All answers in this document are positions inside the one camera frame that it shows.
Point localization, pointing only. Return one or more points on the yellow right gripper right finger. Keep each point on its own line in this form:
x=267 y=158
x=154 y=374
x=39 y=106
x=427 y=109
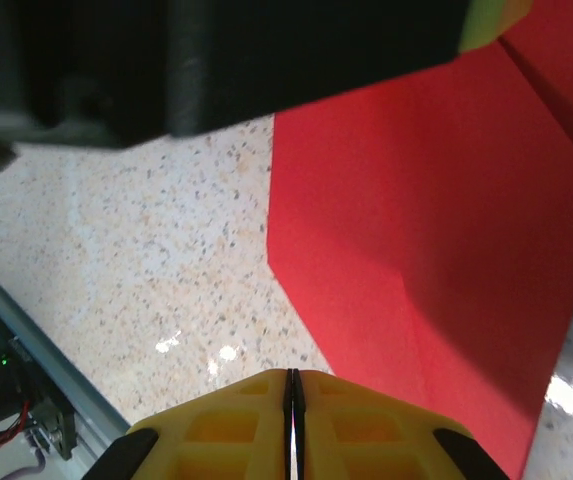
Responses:
x=366 y=435

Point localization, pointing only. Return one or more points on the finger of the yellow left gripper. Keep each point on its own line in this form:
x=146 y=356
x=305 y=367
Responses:
x=341 y=45

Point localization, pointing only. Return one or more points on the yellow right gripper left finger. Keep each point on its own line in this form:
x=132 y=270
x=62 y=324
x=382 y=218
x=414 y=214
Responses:
x=226 y=435

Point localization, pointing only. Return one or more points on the red paper sheet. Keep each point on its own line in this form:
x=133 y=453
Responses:
x=416 y=225

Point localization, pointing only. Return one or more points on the wide aluminium crossbeam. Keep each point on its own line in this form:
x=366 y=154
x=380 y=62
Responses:
x=66 y=370

